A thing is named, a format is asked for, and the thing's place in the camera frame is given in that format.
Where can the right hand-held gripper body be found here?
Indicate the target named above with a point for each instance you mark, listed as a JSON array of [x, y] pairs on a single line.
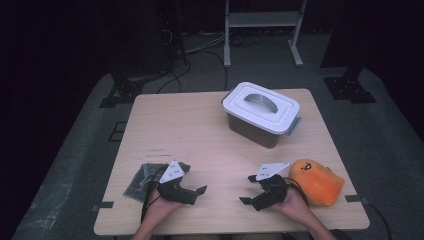
[[275, 190]]

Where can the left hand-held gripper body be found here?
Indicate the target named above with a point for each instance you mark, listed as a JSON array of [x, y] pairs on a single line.
[[171, 173]]

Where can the grey fluffy cloth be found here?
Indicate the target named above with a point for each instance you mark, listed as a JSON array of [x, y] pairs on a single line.
[[140, 183]]

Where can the orange plush toy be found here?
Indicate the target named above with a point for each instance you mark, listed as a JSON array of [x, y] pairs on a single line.
[[316, 183]]

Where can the translucent brown storage box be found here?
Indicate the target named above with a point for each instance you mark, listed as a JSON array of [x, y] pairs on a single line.
[[253, 133]]

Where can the white box lid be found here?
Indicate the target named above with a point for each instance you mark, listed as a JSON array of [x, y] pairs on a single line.
[[260, 106]]

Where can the person's right hand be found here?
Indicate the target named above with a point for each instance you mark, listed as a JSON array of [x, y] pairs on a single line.
[[295, 206]]

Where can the person's left hand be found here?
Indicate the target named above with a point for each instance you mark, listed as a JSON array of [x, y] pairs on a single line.
[[158, 208]]

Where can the black tape floor marking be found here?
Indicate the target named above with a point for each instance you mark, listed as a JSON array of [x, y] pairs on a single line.
[[115, 139]]

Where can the black tape strip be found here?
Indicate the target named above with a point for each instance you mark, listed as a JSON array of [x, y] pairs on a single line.
[[355, 198], [106, 204]]

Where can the white metal stand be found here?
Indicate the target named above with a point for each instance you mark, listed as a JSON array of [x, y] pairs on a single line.
[[263, 19]]

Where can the black stand with base plate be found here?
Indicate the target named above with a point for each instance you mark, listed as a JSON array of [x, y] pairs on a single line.
[[125, 90], [350, 86]]

